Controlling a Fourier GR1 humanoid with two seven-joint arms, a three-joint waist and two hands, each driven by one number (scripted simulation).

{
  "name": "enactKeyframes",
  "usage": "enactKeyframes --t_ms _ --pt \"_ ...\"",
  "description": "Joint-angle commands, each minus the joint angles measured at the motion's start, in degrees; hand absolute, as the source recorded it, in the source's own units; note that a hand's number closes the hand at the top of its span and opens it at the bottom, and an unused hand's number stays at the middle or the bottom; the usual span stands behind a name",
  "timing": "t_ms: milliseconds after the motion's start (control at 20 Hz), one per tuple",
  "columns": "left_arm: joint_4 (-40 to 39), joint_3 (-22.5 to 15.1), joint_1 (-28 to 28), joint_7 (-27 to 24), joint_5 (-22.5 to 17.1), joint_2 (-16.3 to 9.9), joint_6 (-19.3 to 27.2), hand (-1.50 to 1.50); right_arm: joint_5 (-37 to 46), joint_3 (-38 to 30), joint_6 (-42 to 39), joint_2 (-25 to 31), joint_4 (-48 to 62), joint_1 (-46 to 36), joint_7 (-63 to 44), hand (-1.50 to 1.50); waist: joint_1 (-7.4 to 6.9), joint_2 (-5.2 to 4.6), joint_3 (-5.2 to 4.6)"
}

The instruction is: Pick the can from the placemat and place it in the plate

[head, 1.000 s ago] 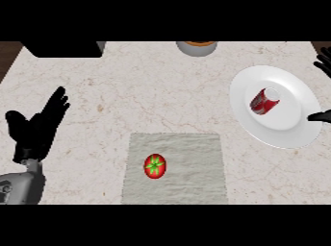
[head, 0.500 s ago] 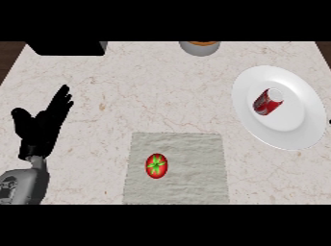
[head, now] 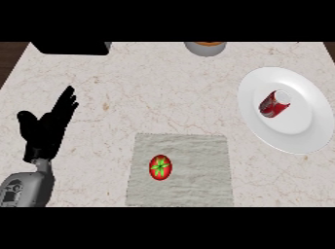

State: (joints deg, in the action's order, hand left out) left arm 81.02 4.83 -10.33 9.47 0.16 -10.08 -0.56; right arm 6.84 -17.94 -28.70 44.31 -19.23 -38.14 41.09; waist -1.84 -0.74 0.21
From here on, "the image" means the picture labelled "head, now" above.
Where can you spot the red can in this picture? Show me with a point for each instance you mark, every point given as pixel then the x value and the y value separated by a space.
pixel 274 105

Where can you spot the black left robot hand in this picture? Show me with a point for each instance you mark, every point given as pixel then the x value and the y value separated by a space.
pixel 45 129

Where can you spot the grey cloth placemat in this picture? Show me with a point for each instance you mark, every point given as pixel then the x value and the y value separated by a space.
pixel 184 171

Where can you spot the black appliance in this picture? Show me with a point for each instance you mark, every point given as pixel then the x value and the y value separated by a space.
pixel 72 48

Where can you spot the red tomato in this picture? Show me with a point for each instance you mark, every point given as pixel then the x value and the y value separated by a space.
pixel 160 167

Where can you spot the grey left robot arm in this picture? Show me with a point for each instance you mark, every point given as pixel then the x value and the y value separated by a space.
pixel 26 188

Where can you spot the white plate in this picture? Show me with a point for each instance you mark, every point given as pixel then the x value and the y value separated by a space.
pixel 299 129

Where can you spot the grey bowl with orange contents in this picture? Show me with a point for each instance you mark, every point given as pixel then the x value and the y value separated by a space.
pixel 206 48

